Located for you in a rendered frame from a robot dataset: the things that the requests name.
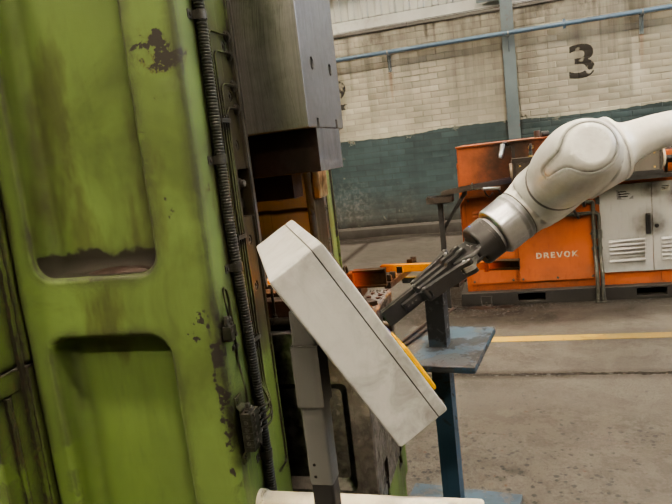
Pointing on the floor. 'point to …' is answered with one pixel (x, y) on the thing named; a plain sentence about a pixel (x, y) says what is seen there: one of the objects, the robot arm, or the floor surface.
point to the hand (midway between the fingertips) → (401, 306)
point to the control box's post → (318, 435)
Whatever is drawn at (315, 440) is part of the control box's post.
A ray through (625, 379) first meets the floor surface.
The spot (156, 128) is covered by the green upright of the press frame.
